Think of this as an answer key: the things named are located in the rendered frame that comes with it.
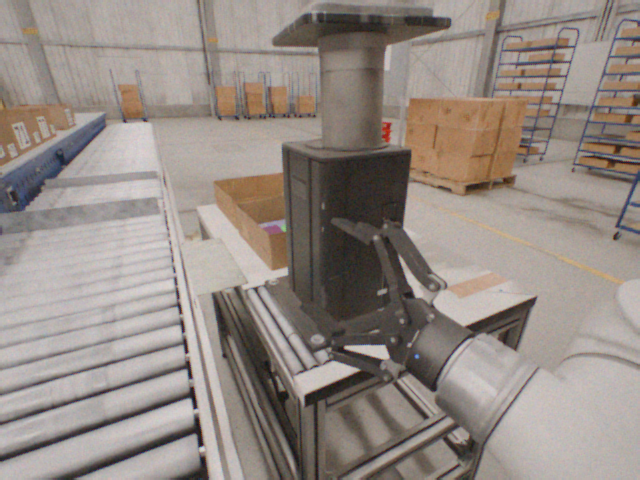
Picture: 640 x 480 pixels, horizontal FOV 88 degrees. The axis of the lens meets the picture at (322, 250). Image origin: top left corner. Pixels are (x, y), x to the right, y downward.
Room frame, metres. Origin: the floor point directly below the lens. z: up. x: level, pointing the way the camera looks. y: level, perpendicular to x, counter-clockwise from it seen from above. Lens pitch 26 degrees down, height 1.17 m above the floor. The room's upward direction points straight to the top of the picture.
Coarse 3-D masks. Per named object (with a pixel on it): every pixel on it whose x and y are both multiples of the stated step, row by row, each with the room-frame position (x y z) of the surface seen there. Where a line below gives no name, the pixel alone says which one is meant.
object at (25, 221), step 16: (48, 208) 1.05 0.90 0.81; (64, 208) 1.07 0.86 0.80; (80, 208) 1.08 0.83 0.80; (96, 208) 1.10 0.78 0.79; (112, 208) 1.12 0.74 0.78; (128, 208) 1.14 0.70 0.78; (144, 208) 1.17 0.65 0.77; (16, 224) 1.01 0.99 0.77; (32, 224) 1.02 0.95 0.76; (48, 224) 1.04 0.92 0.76; (64, 224) 1.06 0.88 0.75; (80, 224) 1.08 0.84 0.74
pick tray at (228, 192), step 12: (216, 180) 1.26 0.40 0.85; (228, 180) 1.28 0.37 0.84; (240, 180) 1.31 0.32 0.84; (252, 180) 1.33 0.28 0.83; (264, 180) 1.35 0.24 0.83; (276, 180) 1.38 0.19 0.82; (216, 192) 1.21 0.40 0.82; (228, 192) 1.28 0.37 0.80; (240, 192) 1.30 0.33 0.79; (252, 192) 1.33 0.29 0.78; (264, 192) 1.35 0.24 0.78; (276, 192) 1.38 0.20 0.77; (216, 204) 1.25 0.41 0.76; (228, 204) 1.06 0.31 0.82; (228, 216) 1.09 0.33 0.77
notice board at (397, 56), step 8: (408, 40) 4.43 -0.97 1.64; (392, 48) 4.83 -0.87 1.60; (400, 48) 4.60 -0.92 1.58; (408, 48) 4.43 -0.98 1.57; (392, 56) 4.81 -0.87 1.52; (400, 56) 4.58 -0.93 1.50; (408, 56) 4.43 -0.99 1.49; (392, 64) 4.79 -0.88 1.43; (400, 64) 4.56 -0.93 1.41; (408, 64) 4.47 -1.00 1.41; (384, 72) 5.02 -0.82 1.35; (392, 72) 4.77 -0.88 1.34; (400, 72) 4.54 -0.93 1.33; (408, 72) 4.47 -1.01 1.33; (384, 80) 5.00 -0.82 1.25; (392, 80) 4.75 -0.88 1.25; (400, 80) 4.52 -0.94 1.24; (384, 88) 4.98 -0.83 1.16; (392, 88) 4.73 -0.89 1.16; (400, 88) 4.50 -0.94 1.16; (400, 120) 4.48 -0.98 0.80; (400, 128) 4.46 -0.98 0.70; (400, 136) 4.46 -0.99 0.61; (400, 144) 4.47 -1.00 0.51
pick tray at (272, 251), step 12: (240, 204) 0.98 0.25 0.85; (252, 204) 1.00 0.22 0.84; (264, 204) 1.02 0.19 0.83; (276, 204) 1.04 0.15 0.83; (240, 216) 0.93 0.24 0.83; (252, 216) 1.00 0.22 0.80; (264, 216) 1.02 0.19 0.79; (276, 216) 1.04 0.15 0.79; (240, 228) 0.95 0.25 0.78; (252, 228) 0.84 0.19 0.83; (252, 240) 0.85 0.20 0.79; (264, 240) 0.76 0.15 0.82; (276, 240) 0.74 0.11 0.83; (264, 252) 0.77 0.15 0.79; (276, 252) 0.74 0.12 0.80; (276, 264) 0.74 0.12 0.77
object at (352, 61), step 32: (288, 32) 0.57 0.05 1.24; (320, 32) 0.56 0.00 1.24; (352, 32) 0.57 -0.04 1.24; (384, 32) 0.58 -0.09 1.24; (416, 32) 0.59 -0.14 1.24; (320, 64) 0.61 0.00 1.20; (352, 64) 0.57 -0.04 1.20; (384, 64) 0.61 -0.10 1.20; (320, 96) 0.62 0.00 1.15; (352, 96) 0.57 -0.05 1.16; (352, 128) 0.57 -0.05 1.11
